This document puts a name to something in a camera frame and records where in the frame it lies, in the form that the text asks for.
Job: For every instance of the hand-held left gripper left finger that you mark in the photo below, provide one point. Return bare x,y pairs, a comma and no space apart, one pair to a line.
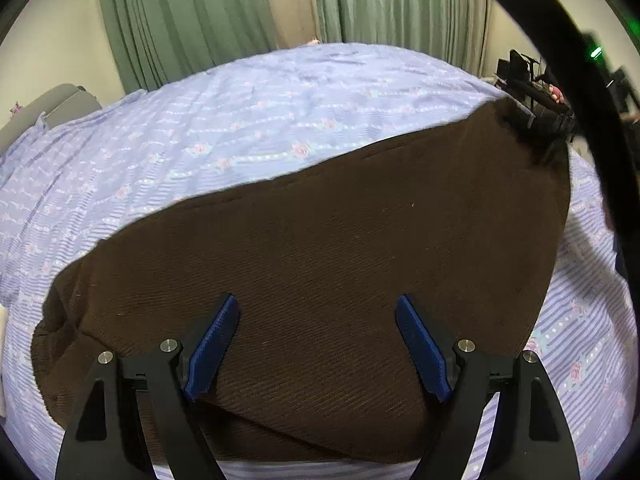
212,347

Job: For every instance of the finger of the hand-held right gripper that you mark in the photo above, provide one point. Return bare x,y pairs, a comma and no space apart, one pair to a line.
542,124

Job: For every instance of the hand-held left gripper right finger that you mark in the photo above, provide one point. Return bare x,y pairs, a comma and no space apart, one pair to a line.
422,347

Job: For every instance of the brown pants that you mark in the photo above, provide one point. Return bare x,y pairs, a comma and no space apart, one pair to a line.
320,230

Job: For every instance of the pink plush toy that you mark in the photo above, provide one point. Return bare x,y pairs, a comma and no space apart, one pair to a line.
555,92

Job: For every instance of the green curtain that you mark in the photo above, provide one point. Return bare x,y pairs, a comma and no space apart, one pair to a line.
400,5
185,15

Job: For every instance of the purple floral bedsheet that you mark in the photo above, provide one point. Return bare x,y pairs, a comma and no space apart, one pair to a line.
200,125

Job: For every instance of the grey pillow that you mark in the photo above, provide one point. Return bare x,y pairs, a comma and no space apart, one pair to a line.
60,105

